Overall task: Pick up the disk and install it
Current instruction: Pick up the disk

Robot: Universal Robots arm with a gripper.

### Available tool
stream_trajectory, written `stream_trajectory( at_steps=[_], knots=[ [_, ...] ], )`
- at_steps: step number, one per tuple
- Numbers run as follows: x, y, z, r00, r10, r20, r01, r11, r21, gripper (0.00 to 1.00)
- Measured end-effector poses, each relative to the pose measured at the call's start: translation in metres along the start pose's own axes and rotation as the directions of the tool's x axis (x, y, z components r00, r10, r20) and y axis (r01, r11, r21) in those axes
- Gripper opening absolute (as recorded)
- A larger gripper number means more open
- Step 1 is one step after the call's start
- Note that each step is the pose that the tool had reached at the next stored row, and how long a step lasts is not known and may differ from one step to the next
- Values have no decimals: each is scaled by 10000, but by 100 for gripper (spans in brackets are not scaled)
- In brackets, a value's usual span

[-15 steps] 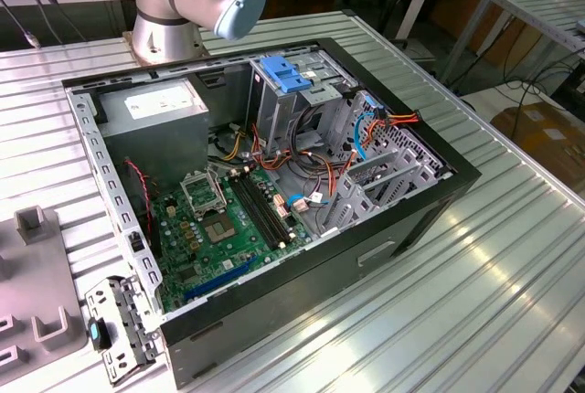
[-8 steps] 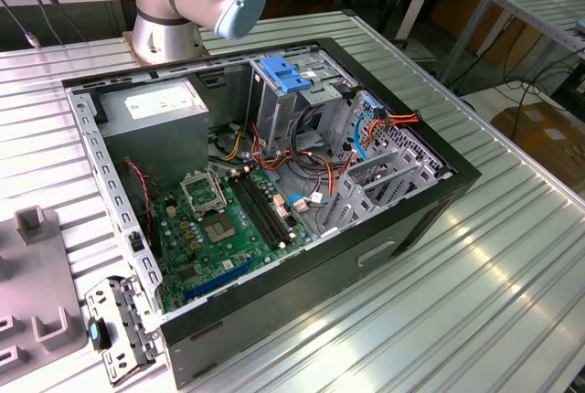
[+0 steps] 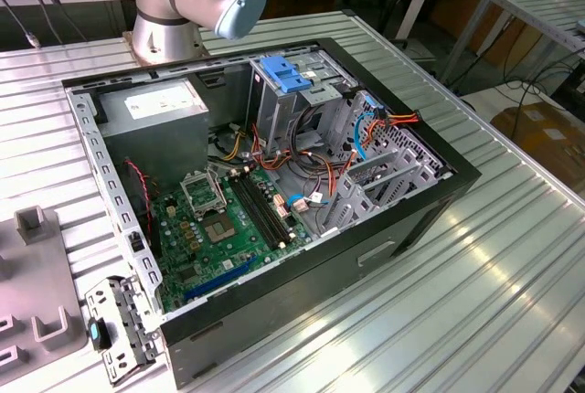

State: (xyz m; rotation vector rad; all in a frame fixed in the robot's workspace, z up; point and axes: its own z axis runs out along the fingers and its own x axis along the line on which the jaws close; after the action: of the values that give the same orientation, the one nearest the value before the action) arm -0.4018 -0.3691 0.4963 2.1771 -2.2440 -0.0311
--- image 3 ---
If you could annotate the blue expansion slot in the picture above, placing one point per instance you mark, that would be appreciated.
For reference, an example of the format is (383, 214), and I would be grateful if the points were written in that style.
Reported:
(219, 279)

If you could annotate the CPU socket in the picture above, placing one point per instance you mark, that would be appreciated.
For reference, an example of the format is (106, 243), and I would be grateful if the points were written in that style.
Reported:
(219, 228)

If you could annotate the grey metal slot bracket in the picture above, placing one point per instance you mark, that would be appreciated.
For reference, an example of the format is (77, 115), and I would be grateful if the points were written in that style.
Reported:
(137, 315)

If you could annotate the grey metal disk bay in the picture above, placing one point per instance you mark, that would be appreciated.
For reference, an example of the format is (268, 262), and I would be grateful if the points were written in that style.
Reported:
(358, 210)

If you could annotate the grey power supply unit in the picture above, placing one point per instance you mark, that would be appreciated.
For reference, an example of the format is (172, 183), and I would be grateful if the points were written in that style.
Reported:
(155, 151)

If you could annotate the metal slat side table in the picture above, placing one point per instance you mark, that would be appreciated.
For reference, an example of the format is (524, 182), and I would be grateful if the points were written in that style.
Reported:
(535, 4)

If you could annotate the grey metal drive cage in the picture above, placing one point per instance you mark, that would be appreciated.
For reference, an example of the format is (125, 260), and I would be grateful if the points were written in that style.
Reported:
(274, 114)

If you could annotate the black latch blue tab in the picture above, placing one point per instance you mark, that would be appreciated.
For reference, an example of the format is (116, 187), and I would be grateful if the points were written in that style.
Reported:
(96, 333)

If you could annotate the blue plastic drive latch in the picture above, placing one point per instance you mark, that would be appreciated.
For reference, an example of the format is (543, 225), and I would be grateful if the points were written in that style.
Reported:
(283, 75)

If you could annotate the grey parts rack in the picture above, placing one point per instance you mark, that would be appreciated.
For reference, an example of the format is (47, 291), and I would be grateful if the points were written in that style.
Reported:
(36, 274)

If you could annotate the brown cardboard floor box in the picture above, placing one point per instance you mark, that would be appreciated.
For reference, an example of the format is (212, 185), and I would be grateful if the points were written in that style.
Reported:
(544, 137)

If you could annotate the black open PC case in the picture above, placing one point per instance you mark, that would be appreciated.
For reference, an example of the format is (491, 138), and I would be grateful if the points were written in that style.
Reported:
(320, 283)

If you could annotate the black RAM slot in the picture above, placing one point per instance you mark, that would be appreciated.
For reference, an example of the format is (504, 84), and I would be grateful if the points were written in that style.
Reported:
(267, 206)
(256, 212)
(261, 209)
(272, 204)

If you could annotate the green motherboard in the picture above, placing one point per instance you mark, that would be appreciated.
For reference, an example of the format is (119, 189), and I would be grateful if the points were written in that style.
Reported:
(210, 265)

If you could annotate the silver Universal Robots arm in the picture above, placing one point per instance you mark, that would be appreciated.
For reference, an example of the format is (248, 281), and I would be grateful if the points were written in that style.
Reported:
(160, 32)

